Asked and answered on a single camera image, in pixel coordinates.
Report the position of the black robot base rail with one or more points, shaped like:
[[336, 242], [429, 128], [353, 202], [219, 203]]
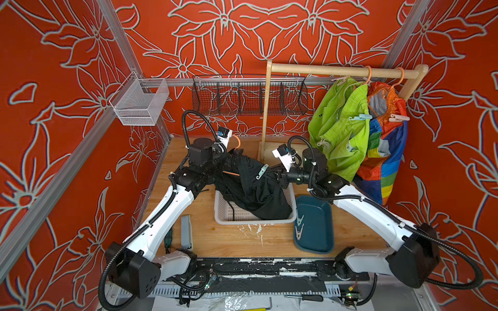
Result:
[[275, 275]]

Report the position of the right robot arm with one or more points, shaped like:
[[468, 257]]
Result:
[[412, 251]]

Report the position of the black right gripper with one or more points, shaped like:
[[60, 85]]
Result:
[[284, 177]]

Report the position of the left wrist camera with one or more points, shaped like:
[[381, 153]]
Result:
[[224, 135]]

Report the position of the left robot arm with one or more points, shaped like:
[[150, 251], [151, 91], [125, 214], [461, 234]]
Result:
[[131, 271]]

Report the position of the teal plastic tray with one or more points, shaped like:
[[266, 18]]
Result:
[[317, 225]]

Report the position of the orange hanger of rainbow shorts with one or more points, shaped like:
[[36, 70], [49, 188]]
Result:
[[401, 78]]

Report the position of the green handled screwdriver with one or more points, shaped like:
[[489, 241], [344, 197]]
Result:
[[168, 241]]

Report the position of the mint clothespin on green shorts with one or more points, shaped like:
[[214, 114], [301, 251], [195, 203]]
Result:
[[361, 117]]

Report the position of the lime green shorts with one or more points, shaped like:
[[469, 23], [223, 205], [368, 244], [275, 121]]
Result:
[[343, 142]]

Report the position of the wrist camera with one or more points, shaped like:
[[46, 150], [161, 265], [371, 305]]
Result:
[[285, 155], [224, 135]]

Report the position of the rainbow striped shorts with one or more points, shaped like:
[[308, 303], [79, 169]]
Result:
[[386, 144]]

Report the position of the black wire wall basket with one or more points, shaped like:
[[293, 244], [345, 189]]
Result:
[[235, 95]]

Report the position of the orange hanger of green shorts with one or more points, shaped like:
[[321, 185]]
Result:
[[367, 79]]

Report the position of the clear acrylic wall bin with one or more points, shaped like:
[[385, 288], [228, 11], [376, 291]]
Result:
[[140, 102]]

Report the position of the light green clothespin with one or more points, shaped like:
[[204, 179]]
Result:
[[262, 171]]

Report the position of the black shorts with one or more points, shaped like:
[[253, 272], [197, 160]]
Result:
[[239, 181]]

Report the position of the white plastic basket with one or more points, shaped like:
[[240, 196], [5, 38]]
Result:
[[228, 213]]

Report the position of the grey rectangular block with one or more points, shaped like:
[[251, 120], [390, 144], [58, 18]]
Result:
[[186, 233]]

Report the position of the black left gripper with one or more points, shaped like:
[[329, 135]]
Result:
[[228, 161]]

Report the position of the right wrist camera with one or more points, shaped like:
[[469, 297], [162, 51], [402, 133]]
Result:
[[285, 155]]

